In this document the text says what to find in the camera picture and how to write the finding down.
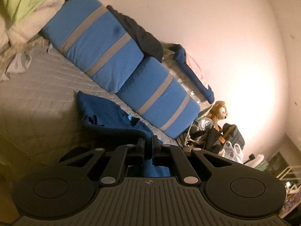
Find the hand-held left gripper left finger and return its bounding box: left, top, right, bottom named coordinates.
left=62, top=137, right=146, bottom=186

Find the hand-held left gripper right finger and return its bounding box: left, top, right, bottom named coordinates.
left=152, top=135, right=236, bottom=186

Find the blue sweater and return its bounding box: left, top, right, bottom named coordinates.
left=76, top=91, right=181, bottom=178

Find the blue grey-striped pillow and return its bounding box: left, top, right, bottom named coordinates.
left=116, top=56, right=201, bottom=139
left=42, top=0, right=145, bottom=93

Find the shiny silver plastic wrap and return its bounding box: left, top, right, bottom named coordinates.
left=195, top=117, right=215, bottom=137

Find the brown teddy bear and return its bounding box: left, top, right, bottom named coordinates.
left=207, top=101, right=228, bottom=132

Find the clear plastic wrapped bundle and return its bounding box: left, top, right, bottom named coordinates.
left=162, top=42, right=208, bottom=110

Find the clear plastic bag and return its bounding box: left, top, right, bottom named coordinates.
left=217, top=141, right=244, bottom=164

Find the folded blue garment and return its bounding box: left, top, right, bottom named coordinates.
left=170, top=44, right=215, bottom=104

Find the grey quilted bedspread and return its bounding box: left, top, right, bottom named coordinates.
left=0, top=45, right=184, bottom=177

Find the white round appliance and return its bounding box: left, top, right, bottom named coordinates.
left=247, top=154, right=268, bottom=170

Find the dark cloth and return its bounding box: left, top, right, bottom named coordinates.
left=106, top=5, right=163, bottom=63

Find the light grey cloth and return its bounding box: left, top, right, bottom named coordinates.
left=5, top=47, right=32, bottom=76

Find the beige lace cloth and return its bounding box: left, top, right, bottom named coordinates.
left=0, top=38, right=52, bottom=80

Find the white comforter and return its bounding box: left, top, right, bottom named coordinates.
left=0, top=0, right=64, bottom=52

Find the black bag with maroon straps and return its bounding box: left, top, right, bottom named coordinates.
left=188, top=122, right=224, bottom=152

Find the white frame rack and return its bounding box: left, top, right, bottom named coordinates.
left=276, top=165, right=301, bottom=193

